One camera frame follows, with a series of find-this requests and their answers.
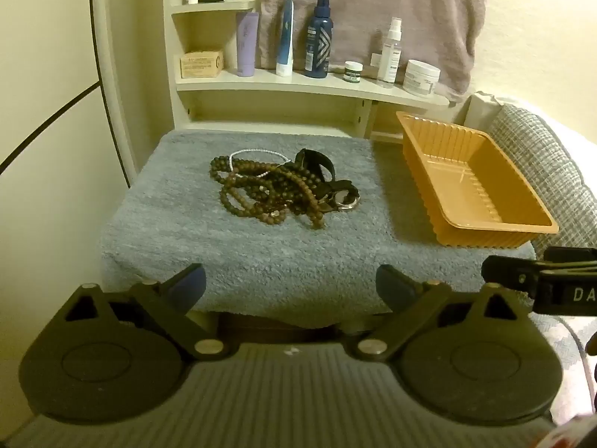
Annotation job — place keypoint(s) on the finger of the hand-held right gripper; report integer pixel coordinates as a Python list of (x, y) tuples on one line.
[(508, 273)]

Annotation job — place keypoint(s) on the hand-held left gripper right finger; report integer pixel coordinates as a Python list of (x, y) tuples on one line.
[(394, 284)]

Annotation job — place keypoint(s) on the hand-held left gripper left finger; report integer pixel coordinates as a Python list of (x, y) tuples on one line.
[(189, 284)]

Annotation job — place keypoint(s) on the orange plastic tray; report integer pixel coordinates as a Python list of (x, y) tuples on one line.
[(471, 182)]

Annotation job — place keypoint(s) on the grey-blue fluffy towel mat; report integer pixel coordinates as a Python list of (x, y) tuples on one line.
[(233, 252)]

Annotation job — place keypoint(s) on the light grey patterned blanket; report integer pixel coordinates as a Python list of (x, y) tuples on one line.
[(566, 359)]

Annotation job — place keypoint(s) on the grey tweed pillow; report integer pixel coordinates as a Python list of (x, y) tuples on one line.
[(536, 149)]

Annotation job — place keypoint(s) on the red and white card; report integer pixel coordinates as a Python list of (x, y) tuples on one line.
[(571, 434)]

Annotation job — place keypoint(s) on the white quilted pillow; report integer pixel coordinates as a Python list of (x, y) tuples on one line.
[(480, 107)]

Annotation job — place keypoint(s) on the white cream jar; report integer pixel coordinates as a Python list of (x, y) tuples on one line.
[(420, 78)]

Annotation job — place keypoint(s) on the small green-label jar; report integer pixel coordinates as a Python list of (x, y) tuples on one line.
[(353, 73)]

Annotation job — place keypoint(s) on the cream wooden shelf unit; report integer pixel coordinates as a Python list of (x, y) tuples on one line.
[(280, 85)]

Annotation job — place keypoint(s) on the small cardboard box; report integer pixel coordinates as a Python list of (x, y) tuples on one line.
[(201, 63)]

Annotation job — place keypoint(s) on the small amber bottle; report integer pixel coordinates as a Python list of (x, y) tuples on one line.
[(376, 60)]

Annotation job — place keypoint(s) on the clear spray bottle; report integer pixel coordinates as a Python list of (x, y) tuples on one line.
[(389, 56)]

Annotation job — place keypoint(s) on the purple cosmetic tube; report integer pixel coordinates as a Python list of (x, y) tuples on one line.
[(246, 46)]

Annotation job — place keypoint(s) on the dark blue spray bottle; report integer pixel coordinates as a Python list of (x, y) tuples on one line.
[(318, 42)]

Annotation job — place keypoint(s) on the white and blue tube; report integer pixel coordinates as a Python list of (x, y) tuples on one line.
[(285, 42)]

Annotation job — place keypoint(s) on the pinkish grey hanging towel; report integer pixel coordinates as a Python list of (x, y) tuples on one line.
[(373, 0)]

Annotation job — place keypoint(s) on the thin black curved frame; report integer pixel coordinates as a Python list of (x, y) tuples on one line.
[(100, 85)]

